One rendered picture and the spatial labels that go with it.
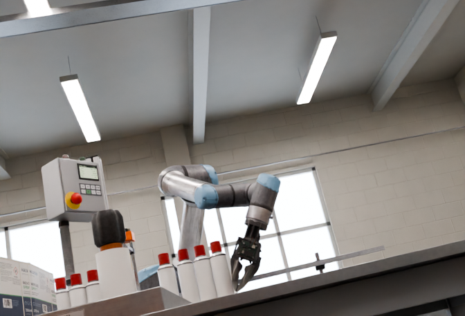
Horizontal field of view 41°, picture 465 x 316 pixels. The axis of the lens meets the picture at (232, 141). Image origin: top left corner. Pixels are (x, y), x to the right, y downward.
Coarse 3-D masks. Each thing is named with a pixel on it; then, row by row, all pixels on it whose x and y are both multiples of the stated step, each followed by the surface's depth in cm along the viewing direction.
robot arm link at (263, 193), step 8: (264, 176) 192; (272, 176) 192; (256, 184) 193; (264, 184) 191; (272, 184) 191; (248, 192) 195; (256, 192) 191; (264, 192) 190; (272, 192) 190; (256, 200) 190; (264, 200) 189; (272, 200) 190; (264, 208) 192; (272, 208) 191
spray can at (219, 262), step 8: (216, 248) 189; (216, 256) 188; (224, 256) 189; (216, 264) 187; (224, 264) 187; (216, 272) 187; (224, 272) 186; (216, 280) 186; (224, 280) 185; (216, 288) 186; (224, 288) 185; (232, 288) 186
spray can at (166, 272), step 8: (160, 256) 190; (168, 256) 191; (160, 264) 190; (168, 264) 190; (160, 272) 188; (168, 272) 188; (160, 280) 188; (168, 280) 187; (168, 288) 186; (176, 288) 187
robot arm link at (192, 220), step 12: (192, 168) 232; (204, 168) 234; (204, 180) 232; (216, 180) 234; (192, 204) 234; (192, 216) 236; (192, 228) 237; (180, 240) 241; (192, 240) 239; (192, 252) 240; (180, 288) 241
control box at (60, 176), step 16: (64, 160) 205; (80, 160) 212; (48, 176) 206; (64, 176) 203; (48, 192) 205; (64, 192) 200; (48, 208) 204; (64, 208) 199; (80, 208) 203; (96, 208) 208
